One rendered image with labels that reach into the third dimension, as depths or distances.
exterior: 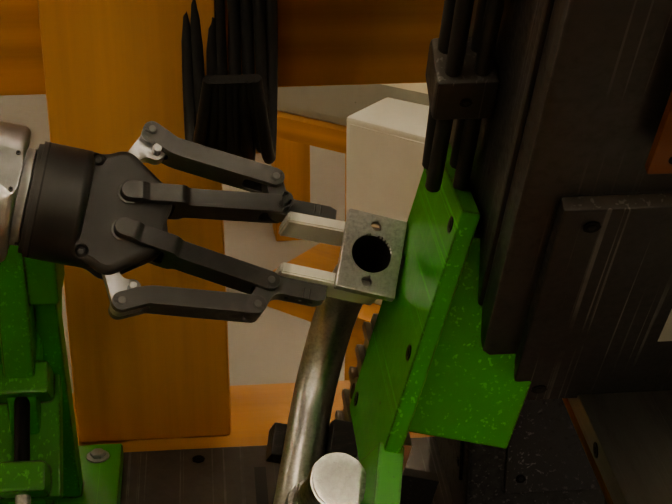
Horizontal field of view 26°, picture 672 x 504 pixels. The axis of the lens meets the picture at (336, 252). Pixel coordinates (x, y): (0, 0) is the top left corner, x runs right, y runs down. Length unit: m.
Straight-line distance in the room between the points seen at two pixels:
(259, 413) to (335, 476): 0.46
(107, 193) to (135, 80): 0.27
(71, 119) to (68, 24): 0.08
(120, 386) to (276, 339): 1.98
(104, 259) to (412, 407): 0.21
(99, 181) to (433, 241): 0.22
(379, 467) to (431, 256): 0.14
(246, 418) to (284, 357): 1.84
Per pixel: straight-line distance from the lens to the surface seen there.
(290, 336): 3.30
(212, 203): 0.95
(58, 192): 0.91
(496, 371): 0.91
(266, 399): 1.41
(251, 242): 3.74
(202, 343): 1.30
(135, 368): 1.31
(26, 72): 1.30
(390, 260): 0.95
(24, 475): 1.13
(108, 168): 0.95
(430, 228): 0.91
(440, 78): 0.79
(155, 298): 0.92
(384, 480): 0.91
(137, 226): 0.93
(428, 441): 1.31
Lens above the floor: 1.62
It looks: 26 degrees down
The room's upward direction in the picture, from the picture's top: straight up
